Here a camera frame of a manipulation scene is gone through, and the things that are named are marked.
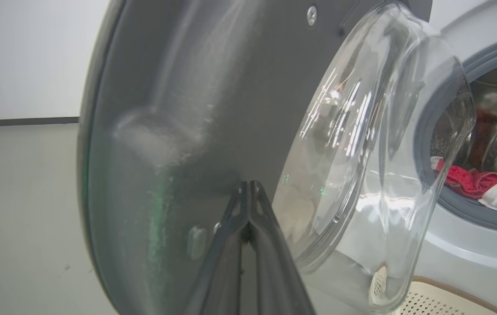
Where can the red garment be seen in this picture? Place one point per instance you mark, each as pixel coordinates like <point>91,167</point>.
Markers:
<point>471,181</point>

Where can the black round glass washer door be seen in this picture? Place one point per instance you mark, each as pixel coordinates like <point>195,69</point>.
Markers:
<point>187,109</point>

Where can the dark baseboard strip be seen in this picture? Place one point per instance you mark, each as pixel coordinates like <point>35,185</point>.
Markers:
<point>21,121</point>

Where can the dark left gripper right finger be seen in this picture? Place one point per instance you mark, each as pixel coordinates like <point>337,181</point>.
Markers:
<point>274,271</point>

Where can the cream perforated basket brown rim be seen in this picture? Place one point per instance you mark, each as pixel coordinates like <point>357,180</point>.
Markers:
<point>432,302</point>

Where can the white front-load washing machine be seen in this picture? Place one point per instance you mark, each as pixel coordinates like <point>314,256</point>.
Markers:
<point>462,245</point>

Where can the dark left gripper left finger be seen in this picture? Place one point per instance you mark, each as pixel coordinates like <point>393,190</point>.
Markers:
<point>222,271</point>

